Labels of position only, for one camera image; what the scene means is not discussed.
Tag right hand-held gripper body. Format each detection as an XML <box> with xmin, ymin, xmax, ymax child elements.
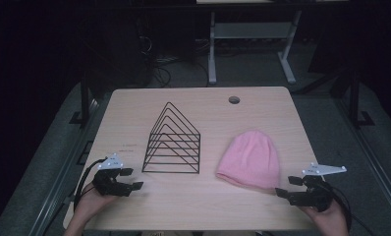
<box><xmin>289</xmin><ymin>162</ymin><xmax>348</xmax><ymax>212</ymax></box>

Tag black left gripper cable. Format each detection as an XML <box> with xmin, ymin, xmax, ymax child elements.
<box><xmin>73</xmin><ymin>157</ymin><xmax>108</xmax><ymax>211</ymax></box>

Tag aluminium floor rail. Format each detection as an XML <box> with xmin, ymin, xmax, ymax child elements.
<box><xmin>334</xmin><ymin>97</ymin><xmax>391</xmax><ymax>227</ymax></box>
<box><xmin>28</xmin><ymin>97</ymin><xmax>101</xmax><ymax>236</ymax></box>

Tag person's left hand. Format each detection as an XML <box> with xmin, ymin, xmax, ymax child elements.
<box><xmin>73</xmin><ymin>182</ymin><xmax>120</xmax><ymax>227</ymax></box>

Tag black metal stand post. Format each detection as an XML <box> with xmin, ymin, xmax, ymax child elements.
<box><xmin>347</xmin><ymin>70</ymin><xmax>375</xmax><ymax>128</ymax></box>
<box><xmin>68</xmin><ymin>70</ymin><xmax>96</xmax><ymax>126</ymax></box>

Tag black wire file rack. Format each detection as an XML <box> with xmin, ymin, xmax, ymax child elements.
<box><xmin>141</xmin><ymin>101</ymin><xmax>201</xmax><ymax>175</ymax></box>

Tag pink knitted beanie hat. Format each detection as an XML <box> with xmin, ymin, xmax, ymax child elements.
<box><xmin>215</xmin><ymin>130</ymin><xmax>281</xmax><ymax>192</ymax></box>

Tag black floor cables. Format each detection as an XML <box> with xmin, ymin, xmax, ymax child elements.
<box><xmin>148</xmin><ymin>53</ymin><xmax>173</xmax><ymax>89</ymax></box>

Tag white metal desk frame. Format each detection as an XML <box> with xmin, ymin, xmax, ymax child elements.
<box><xmin>207</xmin><ymin>10</ymin><xmax>303</xmax><ymax>86</ymax></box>

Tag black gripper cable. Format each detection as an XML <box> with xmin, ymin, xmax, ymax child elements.
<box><xmin>317</xmin><ymin>180</ymin><xmax>379</xmax><ymax>236</ymax></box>
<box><xmin>73</xmin><ymin>157</ymin><xmax>108</xmax><ymax>211</ymax></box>

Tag person's right hand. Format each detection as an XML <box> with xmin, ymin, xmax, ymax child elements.
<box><xmin>300</xmin><ymin>201</ymin><xmax>350</xmax><ymax>236</ymax></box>

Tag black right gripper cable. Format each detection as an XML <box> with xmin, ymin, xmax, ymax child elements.
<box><xmin>317</xmin><ymin>180</ymin><xmax>379</xmax><ymax>236</ymax></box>

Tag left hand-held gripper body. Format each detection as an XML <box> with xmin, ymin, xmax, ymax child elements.
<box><xmin>92</xmin><ymin>152</ymin><xmax>131</xmax><ymax>198</ymax></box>

